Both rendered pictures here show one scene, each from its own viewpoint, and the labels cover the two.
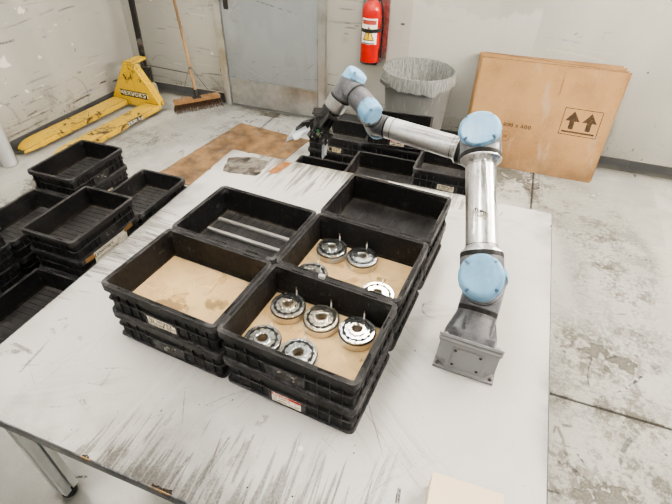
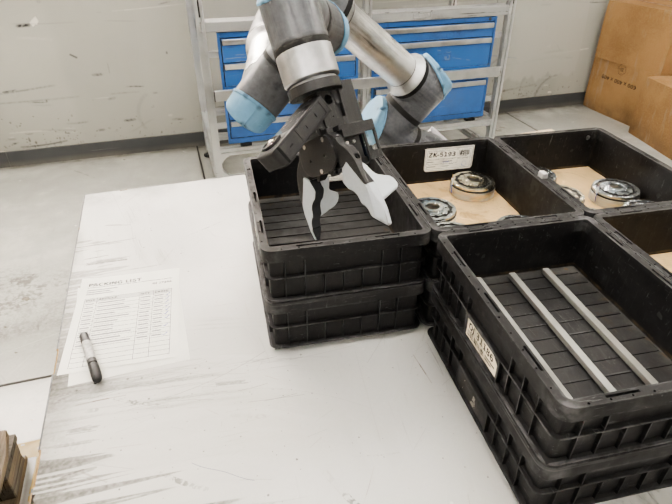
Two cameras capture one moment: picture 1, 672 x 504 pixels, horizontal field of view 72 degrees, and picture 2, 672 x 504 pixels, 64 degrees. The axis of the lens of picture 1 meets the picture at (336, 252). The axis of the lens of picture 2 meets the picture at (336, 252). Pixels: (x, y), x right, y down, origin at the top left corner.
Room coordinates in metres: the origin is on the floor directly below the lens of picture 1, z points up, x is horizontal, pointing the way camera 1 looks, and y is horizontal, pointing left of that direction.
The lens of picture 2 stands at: (1.95, 0.61, 1.41)
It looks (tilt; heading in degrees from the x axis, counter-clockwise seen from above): 33 degrees down; 233
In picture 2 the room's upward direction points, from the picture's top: straight up
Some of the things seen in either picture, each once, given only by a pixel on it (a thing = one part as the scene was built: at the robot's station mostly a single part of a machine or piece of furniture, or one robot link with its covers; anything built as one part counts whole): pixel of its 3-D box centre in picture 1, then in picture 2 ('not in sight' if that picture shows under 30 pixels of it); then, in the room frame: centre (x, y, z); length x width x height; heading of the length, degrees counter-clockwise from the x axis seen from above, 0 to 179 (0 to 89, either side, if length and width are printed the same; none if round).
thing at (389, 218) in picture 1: (386, 218); (326, 217); (1.40, -0.18, 0.87); 0.40 x 0.30 x 0.11; 66
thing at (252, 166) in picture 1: (244, 164); not in sight; (2.06, 0.47, 0.71); 0.22 x 0.19 x 0.01; 71
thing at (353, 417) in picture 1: (310, 356); not in sight; (0.85, 0.07, 0.76); 0.40 x 0.30 x 0.12; 66
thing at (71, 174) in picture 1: (89, 193); not in sight; (2.29, 1.45, 0.37); 0.40 x 0.30 x 0.45; 161
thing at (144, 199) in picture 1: (148, 215); not in sight; (2.16, 1.07, 0.31); 0.40 x 0.30 x 0.34; 160
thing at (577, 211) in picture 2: (354, 255); (466, 181); (1.12, -0.06, 0.92); 0.40 x 0.30 x 0.02; 66
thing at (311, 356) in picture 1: (298, 353); (615, 188); (0.78, 0.09, 0.86); 0.10 x 0.10 x 0.01
